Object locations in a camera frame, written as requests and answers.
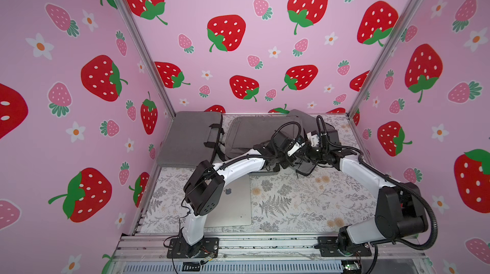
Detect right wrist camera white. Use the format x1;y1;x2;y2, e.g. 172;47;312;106
306;131;323;148

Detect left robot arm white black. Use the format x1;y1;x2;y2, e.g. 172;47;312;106
181;122;304;247

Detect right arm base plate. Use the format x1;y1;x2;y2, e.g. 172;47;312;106
314;236;372;257

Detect aluminium front rail frame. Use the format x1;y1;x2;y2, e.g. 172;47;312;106
104;233;435;273

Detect large grey backpack bag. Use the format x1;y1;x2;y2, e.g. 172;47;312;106
225;115;316;176

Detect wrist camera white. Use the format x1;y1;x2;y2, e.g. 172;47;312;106
306;131;323;148
287;142;305;157

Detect floral table mat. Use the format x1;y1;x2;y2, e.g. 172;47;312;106
133;114;407;234

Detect grey laptop sleeve at back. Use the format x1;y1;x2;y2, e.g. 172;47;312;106
288;109;341;145

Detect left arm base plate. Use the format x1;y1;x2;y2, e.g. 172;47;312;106
167;237;219;259

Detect silver apple laptop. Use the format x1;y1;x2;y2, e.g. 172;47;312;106
205;175;251;228

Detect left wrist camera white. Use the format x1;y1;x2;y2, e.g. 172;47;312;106
287;142;305;157

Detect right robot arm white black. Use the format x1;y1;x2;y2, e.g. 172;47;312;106
305;130;438;254

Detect grey laptop bag with handles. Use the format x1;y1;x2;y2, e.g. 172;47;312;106
157;111;226;168

